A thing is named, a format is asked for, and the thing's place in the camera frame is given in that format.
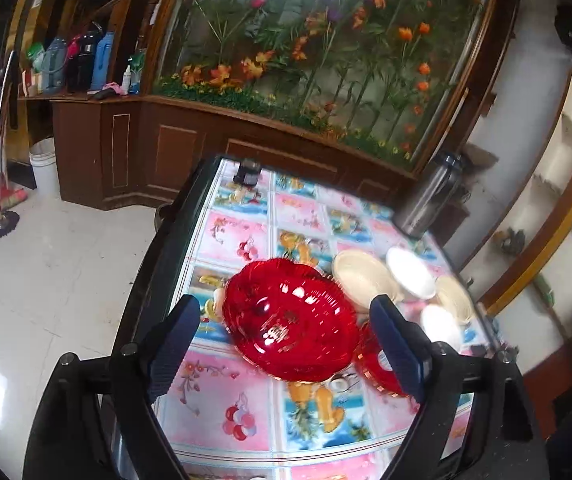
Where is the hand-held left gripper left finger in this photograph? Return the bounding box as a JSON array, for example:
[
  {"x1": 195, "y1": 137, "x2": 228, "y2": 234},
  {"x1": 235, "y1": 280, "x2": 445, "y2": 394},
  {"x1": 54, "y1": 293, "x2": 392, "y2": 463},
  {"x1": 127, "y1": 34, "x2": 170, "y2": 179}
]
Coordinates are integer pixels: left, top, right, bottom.
[{"x1": 22, "y1": 294, "x2": 202, "y2": 480}]

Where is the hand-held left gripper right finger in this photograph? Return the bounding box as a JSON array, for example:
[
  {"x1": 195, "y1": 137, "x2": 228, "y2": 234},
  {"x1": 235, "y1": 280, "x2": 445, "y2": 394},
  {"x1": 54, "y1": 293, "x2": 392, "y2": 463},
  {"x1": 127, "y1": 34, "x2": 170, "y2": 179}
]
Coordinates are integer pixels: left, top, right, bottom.
[{"x1": 368, "y1": 294, "x2": 549, "y2": 480}]

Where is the small red plastic bowl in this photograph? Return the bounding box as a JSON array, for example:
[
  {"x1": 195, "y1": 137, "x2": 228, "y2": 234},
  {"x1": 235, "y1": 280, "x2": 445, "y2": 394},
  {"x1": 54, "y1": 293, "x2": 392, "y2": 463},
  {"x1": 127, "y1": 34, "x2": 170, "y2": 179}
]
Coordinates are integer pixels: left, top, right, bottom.
[{"x1": 355, "y1": 321, "x2": 422, "y2": 398}]

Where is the white foam bowl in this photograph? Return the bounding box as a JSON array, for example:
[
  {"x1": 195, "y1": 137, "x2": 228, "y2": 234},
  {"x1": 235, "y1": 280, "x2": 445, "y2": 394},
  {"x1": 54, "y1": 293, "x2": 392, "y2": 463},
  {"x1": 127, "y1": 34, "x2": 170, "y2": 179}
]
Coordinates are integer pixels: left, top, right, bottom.
[{"x1": 418, "y1": 304, "x2": 463, "y2": 353}]

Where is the white foam plate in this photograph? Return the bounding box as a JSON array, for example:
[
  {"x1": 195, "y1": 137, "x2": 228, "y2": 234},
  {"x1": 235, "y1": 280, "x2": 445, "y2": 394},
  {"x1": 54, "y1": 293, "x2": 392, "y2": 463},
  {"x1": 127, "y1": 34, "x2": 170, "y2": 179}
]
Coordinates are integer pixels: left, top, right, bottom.
[{"x1": 385, "y1": 246, "x2": 438, "y2": 302}]

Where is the wide cream bowl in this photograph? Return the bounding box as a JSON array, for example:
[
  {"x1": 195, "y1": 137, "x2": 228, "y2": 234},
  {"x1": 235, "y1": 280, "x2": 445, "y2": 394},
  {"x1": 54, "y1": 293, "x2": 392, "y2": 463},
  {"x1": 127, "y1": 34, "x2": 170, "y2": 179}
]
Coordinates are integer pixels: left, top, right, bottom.
[{"x1": 332, "y1": 251, "x2": 402, "y2": 313}]

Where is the large red plastic plate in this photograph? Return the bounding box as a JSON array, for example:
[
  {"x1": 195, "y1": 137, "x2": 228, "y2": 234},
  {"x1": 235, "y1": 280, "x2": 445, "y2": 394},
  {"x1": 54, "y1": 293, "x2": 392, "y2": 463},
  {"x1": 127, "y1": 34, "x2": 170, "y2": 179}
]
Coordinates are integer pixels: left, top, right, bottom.
[{"x1": 223, "y1": 257, "x2": 359, "y2": 385}]

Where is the stainless steel thermos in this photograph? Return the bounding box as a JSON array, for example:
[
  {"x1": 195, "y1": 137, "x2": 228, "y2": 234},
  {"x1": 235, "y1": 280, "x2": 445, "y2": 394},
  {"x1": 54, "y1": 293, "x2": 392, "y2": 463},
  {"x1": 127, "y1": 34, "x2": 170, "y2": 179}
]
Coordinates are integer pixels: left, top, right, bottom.
[{"x1": 393, "y1": 152, "x2": 464, "y2": 238}]

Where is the small black jar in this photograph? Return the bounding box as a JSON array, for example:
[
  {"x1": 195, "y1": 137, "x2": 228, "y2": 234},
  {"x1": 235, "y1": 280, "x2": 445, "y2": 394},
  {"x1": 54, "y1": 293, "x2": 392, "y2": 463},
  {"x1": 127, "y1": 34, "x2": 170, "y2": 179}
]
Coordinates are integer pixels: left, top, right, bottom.
[{"x1": 232, "y1": 158, "x2": 262, "y2": 186}]

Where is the black mop head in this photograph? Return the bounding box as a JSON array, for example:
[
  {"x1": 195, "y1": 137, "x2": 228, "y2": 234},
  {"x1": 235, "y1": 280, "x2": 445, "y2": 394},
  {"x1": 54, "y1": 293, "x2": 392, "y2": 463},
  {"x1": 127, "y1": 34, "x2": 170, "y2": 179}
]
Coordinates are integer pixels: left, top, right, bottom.
[{"x1": 0, "y1": 210, "x2": 20, "y2": 238}]

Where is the white plastic bucket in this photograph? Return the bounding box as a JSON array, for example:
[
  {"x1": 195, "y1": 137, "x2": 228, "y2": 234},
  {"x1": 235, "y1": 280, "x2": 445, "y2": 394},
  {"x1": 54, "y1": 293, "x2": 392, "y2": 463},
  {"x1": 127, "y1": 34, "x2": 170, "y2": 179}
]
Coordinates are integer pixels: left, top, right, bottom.
[{"x1": 29, "y1": 137, "x2": 61, "y2": 201}]

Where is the red broom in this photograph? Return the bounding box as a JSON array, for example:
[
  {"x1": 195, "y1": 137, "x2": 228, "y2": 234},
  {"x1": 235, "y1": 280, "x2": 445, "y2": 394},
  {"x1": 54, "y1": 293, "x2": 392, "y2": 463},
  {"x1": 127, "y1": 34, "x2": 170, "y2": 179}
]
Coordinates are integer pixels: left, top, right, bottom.
[{"x1": 0, "y1": 50, "x2": 27, "y2": 211}]

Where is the green spray bottle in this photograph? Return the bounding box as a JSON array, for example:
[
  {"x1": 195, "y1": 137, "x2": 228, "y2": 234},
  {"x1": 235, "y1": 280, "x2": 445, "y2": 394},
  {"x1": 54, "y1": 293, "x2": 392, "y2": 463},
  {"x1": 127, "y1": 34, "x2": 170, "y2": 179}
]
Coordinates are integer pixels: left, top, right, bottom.
[{"x1": 128, "y1": 52, "x2": 146, "y2": 95}]

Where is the blue detergent bottle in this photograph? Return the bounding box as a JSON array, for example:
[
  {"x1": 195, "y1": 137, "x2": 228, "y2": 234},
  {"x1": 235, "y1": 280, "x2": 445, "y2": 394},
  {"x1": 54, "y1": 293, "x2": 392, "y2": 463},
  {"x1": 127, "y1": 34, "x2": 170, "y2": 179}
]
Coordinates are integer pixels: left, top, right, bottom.
[{"x1": 91, "y1": 31, "x2": 116, "y2": 91}]

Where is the black thermos flask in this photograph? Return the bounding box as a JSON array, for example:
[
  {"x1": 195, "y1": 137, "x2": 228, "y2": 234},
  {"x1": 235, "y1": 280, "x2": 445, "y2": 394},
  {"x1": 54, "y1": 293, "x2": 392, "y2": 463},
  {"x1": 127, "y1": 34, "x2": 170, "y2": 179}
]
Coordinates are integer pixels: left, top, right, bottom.
[{"x1": 66, "y1": 32, "x2": 99, "y2": 93}]

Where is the light blue jug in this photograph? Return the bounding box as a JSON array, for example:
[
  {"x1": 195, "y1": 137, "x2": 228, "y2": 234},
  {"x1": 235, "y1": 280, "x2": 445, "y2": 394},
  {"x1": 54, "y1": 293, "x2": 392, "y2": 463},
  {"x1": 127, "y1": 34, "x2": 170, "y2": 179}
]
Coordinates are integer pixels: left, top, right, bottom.
[{"x1": 41, "y1": 37, "x2": 67, "y2": 93}]

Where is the artificial flower display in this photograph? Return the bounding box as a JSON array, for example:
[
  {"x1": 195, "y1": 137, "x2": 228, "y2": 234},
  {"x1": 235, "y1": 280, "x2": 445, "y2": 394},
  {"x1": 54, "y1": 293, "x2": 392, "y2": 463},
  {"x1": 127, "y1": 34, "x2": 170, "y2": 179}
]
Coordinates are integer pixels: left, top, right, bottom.
[{"x1": 153, "y1": 0, "x2": 497, "y2": 166}]

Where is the green capped bottle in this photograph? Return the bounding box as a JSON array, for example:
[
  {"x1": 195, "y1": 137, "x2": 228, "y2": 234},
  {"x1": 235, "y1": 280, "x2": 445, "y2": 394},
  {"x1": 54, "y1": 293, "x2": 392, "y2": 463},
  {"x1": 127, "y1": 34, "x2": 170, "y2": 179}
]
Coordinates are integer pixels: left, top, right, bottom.
[{"x1": 26, "y1": 42, "x2": 47, "y2": 73}]

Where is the wooden wall shelf unit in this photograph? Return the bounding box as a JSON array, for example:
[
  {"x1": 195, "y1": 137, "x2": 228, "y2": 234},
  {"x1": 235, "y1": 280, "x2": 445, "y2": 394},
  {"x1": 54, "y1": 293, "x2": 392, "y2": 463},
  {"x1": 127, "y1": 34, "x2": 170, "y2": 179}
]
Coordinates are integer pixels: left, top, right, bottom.
[{"x1": 466, "y1": 40, "x2": 572, "y2": 361}]

